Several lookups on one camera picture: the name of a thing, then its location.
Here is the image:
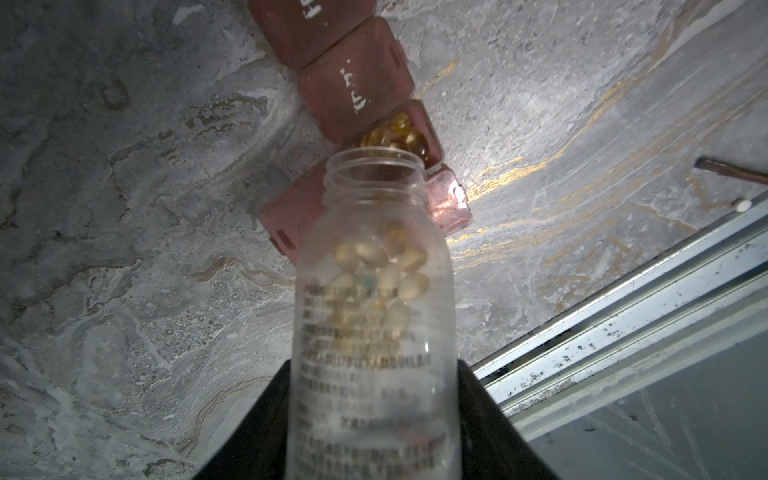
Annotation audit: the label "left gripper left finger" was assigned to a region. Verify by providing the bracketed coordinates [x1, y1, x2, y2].
[193, 360, 291, 480]

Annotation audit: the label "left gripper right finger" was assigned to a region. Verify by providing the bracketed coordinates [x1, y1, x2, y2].
[458, 360, 558, 480]

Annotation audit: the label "small amber glass vial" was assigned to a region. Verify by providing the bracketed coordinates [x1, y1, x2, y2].
[285, 147, 462, 479]

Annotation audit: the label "brown pill organizer box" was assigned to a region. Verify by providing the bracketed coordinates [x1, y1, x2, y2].
[248, 0, 473, 236]

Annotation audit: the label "yellow capsules in organizer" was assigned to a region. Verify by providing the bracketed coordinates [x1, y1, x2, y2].
[360, 113, 430, 160]

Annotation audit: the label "black screwdriver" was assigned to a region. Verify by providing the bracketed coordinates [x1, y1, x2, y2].
[694, 157, 768, 185]

